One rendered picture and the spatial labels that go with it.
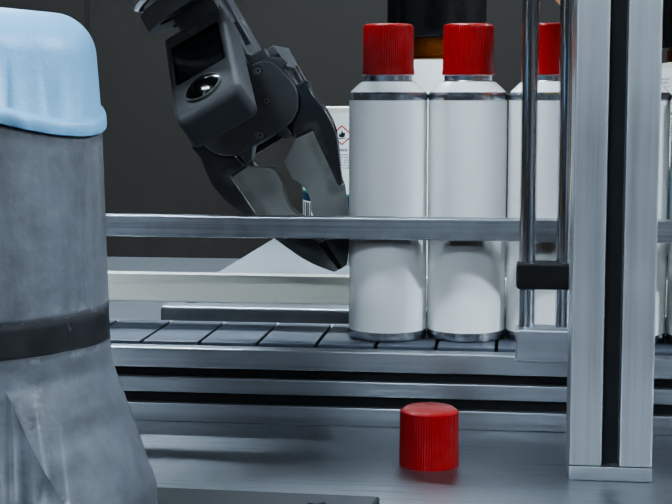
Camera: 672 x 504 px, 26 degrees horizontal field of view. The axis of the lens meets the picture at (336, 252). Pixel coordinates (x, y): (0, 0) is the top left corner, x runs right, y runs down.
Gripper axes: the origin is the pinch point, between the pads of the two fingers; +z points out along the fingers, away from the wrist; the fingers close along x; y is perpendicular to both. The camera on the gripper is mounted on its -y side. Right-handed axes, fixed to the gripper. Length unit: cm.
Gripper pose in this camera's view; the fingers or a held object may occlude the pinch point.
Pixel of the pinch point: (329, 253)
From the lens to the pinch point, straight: 96.6
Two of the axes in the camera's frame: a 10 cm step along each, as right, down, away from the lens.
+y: 1.2, -1.1, 9.9
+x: -8.6, 4.8, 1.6
